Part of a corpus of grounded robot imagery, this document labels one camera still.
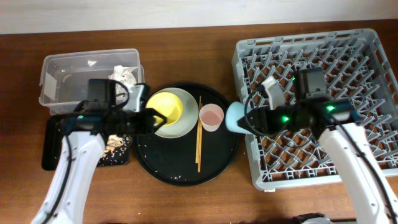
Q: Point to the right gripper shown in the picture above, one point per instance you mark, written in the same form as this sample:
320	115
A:
261	117

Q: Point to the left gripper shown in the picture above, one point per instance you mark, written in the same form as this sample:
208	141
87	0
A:
148	122

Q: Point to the blue cup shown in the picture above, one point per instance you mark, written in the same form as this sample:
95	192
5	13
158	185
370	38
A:
233	114

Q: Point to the yellow bowl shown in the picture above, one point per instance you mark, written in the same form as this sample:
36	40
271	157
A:
167	104

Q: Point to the pink cup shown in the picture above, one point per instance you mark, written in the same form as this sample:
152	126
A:
211	117

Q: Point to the pale grey plate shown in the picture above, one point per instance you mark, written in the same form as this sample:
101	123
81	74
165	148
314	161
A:
188	118

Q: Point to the wooden chopstick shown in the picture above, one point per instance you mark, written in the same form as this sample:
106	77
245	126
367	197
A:
198	133
199	147

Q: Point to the white napkin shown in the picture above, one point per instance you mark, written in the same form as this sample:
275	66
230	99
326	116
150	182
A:
125	75

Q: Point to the food scraps pile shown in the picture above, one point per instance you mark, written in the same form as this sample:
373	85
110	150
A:
116	152

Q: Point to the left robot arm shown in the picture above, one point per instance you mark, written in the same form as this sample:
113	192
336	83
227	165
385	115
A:
85	137

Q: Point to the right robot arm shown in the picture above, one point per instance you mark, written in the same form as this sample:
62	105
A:
335	125

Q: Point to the grey dishwasher rack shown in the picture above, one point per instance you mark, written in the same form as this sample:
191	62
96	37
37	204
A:
355	67

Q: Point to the round black serving tray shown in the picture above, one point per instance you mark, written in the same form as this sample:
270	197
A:
172	160

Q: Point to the black rectangular tray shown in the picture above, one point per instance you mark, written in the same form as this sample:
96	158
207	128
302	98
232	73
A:
52	142

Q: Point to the clear plastic storage bin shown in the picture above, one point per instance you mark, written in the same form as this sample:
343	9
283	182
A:
64	77

